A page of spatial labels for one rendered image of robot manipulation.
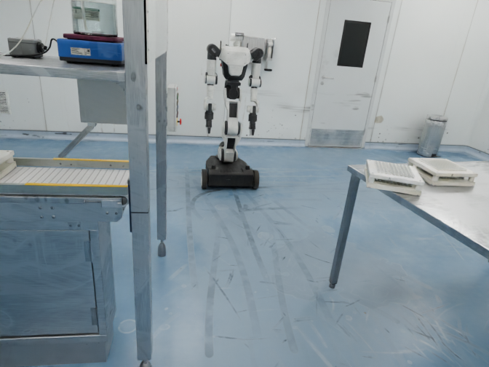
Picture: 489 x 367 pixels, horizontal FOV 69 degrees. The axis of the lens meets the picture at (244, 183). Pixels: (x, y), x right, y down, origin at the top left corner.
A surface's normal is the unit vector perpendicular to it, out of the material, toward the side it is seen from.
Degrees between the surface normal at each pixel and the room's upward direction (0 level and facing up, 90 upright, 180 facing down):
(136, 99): 90
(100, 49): 90
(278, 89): 90
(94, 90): 90
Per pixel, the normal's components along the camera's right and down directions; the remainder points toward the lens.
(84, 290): 0.14, 0.39
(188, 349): 0.08, -0.92
